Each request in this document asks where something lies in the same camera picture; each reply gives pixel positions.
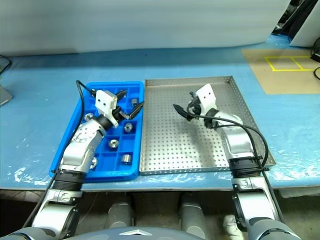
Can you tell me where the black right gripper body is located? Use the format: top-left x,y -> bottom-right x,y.
187,97 -> 204,119

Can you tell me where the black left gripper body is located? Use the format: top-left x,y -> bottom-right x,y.
113,106 -> 129,122

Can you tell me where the blue compartment tray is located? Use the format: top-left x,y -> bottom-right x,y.
48,80 -> 146,183

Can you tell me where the perforated metal tray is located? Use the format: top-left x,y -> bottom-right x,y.
138,75 -> 276,175

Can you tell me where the brown cardboard sheet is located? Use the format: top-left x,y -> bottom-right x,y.
241,47 -> 320,95

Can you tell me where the yellow tape grid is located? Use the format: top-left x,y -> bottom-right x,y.
264,55 -> 317,72

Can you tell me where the grey rounded robot leg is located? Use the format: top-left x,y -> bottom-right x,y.
106,197 -> 135,230
178,193 -> 213,236

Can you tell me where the grey metal stand base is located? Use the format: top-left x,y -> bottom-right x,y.
0,84 -> 13,106

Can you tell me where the grey robot torso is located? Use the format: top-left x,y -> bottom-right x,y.
74,225 -> 198,240

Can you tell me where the white shoe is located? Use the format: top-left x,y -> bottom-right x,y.
223,214 -> 245,238

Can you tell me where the white board panel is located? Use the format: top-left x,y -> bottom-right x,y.
289,0 -> 320,48

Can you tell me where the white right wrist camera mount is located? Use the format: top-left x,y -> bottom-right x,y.
194,84 -> 218,115

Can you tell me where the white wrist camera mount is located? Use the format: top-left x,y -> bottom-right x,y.
95,89 -> 119,129
194,84 -> 218,115

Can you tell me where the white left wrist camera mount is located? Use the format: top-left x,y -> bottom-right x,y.
95,89 -> 119,129

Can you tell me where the thin black cable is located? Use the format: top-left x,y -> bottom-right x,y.
0,54 -> 13,75

